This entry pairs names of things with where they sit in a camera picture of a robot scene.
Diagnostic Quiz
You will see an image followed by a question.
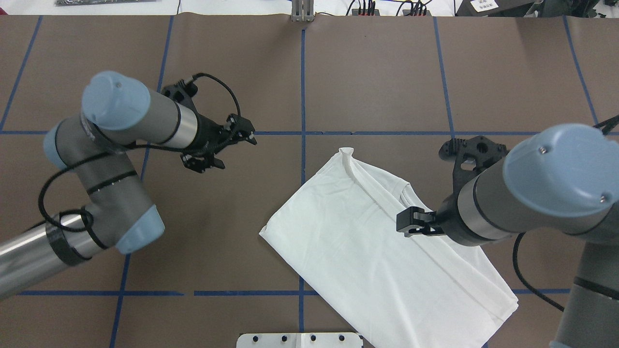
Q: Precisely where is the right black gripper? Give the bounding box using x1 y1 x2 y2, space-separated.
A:
396 137 508 247

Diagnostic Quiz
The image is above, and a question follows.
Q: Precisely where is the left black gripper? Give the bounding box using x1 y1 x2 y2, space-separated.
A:
161 77 257 173

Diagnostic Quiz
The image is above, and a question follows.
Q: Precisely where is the white long-sleeve printed shirt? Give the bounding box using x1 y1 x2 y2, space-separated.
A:
260 147 519 348

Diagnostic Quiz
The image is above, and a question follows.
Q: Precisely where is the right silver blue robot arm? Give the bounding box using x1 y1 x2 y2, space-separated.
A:
396 117 619 348

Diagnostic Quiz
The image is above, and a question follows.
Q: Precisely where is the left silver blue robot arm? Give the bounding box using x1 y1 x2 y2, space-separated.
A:
0 71 257 299

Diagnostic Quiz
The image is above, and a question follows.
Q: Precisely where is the orange black connector box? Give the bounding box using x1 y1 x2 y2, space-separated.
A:
347 0 380 17

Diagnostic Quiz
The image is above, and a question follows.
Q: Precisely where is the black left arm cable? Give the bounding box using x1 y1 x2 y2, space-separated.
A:
38 72 242 235

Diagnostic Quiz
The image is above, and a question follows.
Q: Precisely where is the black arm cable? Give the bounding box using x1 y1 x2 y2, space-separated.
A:
512 232 565 312
38 72 242 235

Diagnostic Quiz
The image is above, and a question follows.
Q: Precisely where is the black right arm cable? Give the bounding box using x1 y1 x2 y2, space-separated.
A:
512 232 565 312

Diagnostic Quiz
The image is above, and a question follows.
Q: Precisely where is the aluminium frame post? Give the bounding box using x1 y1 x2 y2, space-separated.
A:
290 0 315 22

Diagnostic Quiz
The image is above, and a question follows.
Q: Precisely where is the white camera mast pedestal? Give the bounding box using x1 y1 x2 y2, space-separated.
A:
235 332 364 348

